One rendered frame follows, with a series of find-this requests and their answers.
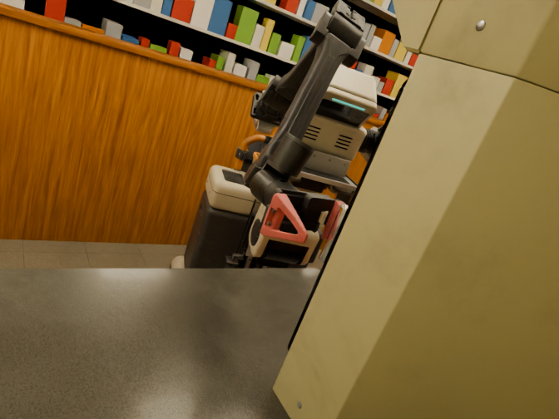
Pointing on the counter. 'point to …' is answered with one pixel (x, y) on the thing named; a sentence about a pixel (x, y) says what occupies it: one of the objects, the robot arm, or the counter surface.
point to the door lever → (333, 231)
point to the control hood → (415, 22)
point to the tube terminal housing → (449, 239)
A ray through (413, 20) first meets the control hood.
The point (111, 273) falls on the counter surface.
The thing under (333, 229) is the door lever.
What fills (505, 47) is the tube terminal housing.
